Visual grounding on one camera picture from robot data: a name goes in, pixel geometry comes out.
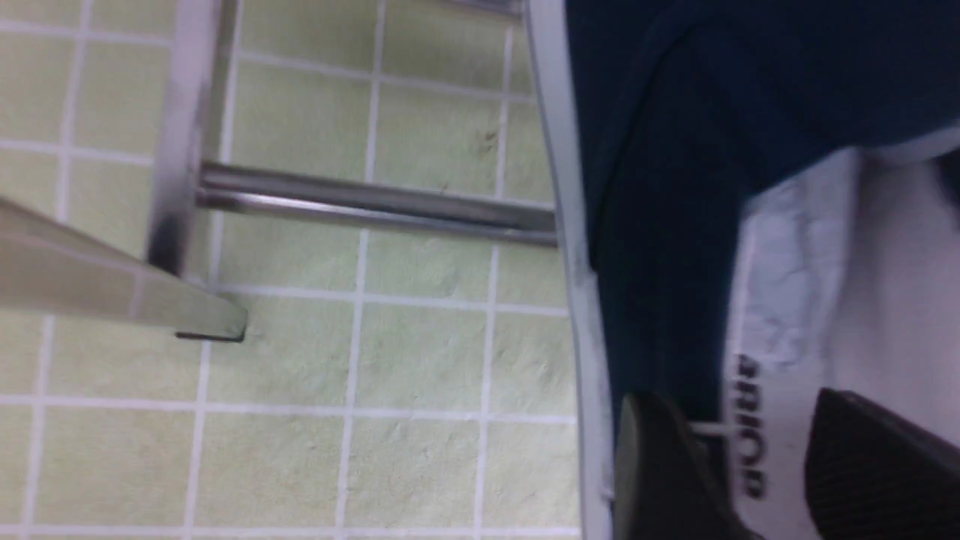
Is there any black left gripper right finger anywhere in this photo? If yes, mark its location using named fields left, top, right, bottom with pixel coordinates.
left=803, top=388, right=959, bottom=539

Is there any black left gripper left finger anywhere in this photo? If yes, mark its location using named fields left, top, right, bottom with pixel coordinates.
left=613, top=393, right=757, bottom=539

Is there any navy slip-on shoe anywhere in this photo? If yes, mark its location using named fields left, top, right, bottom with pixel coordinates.
left=526, top=1, right=959, bottom=539

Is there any silver metal shoe rack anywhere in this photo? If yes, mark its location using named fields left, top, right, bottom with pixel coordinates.
left=0, top=0, right=560, bottom=344

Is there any green checkered tablecloth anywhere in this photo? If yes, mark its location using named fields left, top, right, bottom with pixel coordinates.
left=2, top=1, right=581, bottom=539

